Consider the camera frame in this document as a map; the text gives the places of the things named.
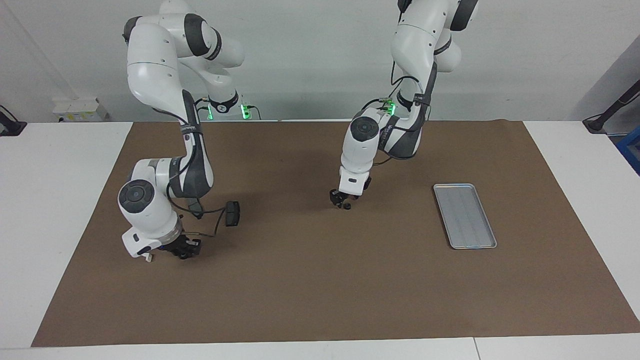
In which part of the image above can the silver metal tray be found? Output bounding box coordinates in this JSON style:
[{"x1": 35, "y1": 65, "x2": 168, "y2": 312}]
[{"x1": 433, "y1": 183, "x2": 498, "y2": 250}]

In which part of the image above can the brown table mat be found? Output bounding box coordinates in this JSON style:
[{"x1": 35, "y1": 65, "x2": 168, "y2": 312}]
[{"x1": 31, "y1": 119, "x2": 640, "y2": 348}]

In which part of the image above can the black table clamp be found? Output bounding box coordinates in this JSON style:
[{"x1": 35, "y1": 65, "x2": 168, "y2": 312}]
[{"x1": 0, "y1": 104, "x2": 27, "y2": 137}]

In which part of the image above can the black slanted stand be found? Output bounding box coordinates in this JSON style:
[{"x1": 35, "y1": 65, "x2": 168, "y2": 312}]
[{"x1": 582, "y1": 79, "x2": 640, "y2": 135}]

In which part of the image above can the blue box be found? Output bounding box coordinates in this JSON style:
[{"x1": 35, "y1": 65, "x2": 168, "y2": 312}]
[{"x1": 616, "y1": 127, "x2": 640, "y2": 176}]

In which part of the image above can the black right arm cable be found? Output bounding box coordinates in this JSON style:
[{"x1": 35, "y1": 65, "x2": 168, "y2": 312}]
[{"x1": 166, "y1": 192, "x2": 228, "y2": 239}]

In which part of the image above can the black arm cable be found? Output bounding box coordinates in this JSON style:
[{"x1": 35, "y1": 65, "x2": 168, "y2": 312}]
[
  {"x1": 372, "y1": 150, "x2": 418, "y2": 167},
  {"x1": 166, "y1": 192, "x2": 228, "y2": 239}
]

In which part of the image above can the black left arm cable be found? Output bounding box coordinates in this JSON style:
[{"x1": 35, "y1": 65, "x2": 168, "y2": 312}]
[{"x1": 372, "y1": 150, "x2": 418, "y2": 167}]

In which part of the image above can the white wall box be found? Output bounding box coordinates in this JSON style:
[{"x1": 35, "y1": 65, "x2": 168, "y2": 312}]
[{"x1": 52, "y1": 97, "x2": 109, "y2": 123}]

